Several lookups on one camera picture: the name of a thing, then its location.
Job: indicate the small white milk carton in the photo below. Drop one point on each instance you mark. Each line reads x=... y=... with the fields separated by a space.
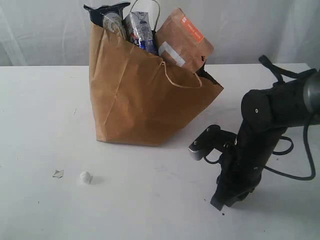
x=139 y=31

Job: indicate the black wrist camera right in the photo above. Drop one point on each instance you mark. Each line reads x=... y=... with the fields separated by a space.
x=207 y=142

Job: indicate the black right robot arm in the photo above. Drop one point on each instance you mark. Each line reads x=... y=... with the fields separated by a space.
x=267 y=114

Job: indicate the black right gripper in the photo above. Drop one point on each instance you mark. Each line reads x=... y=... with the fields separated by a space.
x=245 y=164

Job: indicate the brown paper shopping bag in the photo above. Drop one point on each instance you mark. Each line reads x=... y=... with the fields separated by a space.
x=137 y=97

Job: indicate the spaghetti packet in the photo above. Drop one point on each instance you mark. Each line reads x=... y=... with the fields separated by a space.
x=109 y=17

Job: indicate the brown coffee pouch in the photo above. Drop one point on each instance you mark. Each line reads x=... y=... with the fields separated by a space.
x=181 y=43

